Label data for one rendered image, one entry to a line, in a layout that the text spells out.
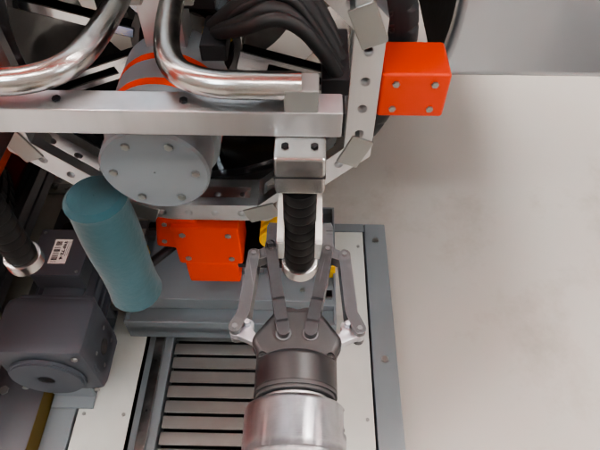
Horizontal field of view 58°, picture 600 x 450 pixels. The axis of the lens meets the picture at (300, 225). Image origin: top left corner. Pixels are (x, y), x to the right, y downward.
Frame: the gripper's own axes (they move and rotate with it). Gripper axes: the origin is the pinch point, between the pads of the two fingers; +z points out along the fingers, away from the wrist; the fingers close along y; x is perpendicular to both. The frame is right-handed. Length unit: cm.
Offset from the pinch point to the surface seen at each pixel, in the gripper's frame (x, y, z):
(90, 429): -75, -47, 0
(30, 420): -70, -58, 0
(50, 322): -42, -46, 9
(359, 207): -83, 17, 72
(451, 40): -1.9, 23.2, 39.1
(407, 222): -83, 32, 67
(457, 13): 2.5, 23.2, 39.3
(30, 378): -50, -51, 2
